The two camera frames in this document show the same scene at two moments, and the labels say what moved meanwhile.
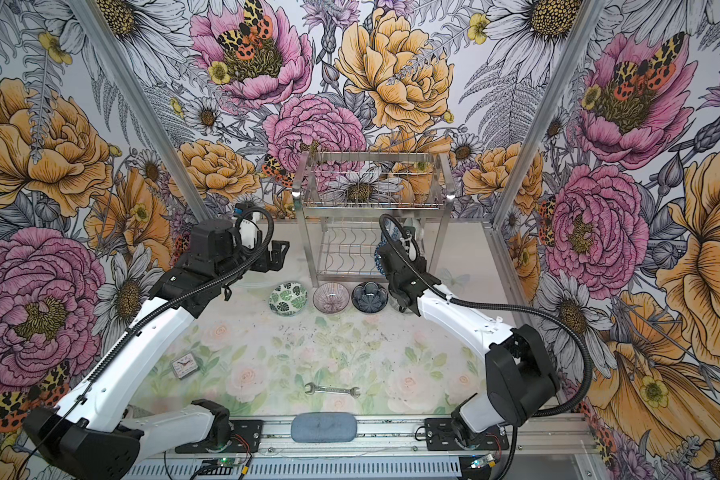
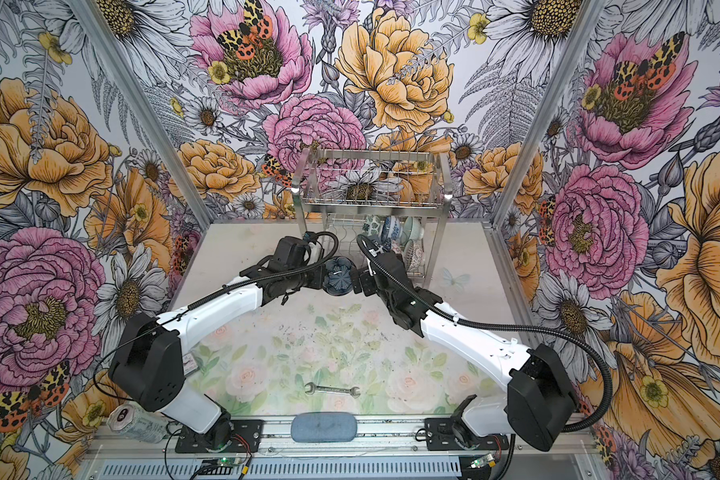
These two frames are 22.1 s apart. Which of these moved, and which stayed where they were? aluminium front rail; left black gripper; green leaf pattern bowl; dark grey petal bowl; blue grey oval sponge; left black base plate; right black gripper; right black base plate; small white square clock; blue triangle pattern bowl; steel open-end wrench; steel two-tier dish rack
Moved: right black gripper; dark grey petal bowl; left black gripper; green leaf pattern bowl; blue triangle pattern bowl
Stayed: left black base plate; steel open-end wrench; small white square clock; aluminium front rail; blue grey oval sponge; right black base plate; steel two-tier dish rack
